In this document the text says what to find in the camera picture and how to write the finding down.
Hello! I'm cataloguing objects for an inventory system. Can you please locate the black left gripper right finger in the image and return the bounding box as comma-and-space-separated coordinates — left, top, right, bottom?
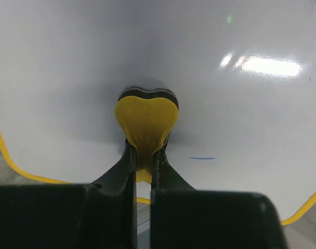
150, 149, 288, 248

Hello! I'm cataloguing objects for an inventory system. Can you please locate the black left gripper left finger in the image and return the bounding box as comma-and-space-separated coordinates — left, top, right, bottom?
0, 144, 137, 248

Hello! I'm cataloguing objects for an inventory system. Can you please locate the yellow black whiteboard eraser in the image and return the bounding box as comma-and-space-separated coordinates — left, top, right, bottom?
114, 87, 179, 184

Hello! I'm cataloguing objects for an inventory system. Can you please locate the yellow framed whiteboard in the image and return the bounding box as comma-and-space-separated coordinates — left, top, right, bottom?
0, 1, 316, 225

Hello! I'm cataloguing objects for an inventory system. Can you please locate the aluminium rail frame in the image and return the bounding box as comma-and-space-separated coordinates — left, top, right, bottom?
137, 203, 150, 249

